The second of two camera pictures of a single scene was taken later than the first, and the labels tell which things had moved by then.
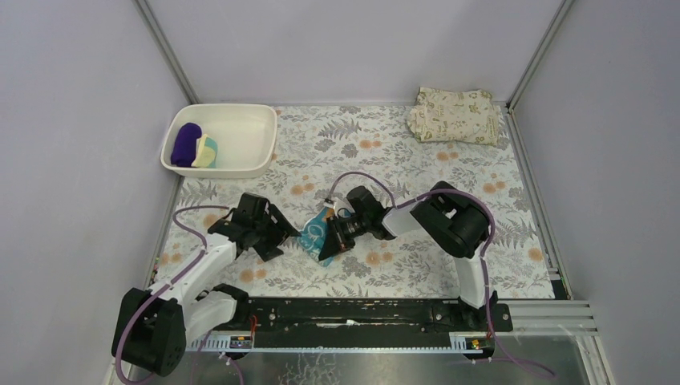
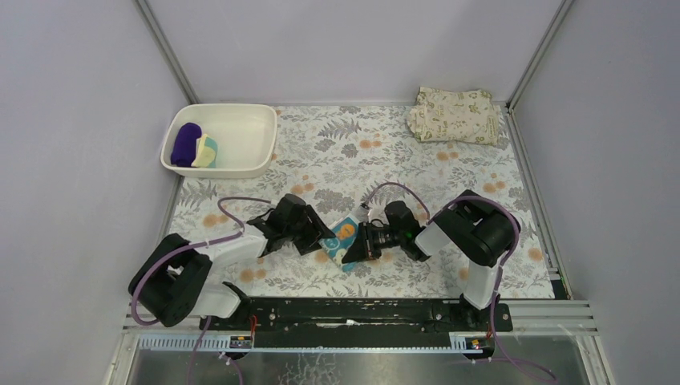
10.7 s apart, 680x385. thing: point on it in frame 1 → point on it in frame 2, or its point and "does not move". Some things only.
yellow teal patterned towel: [207, 152] does not move
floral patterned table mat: [319, 151] does not move
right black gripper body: [336, 234] → [366, 240]
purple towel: [184, 147] does not move
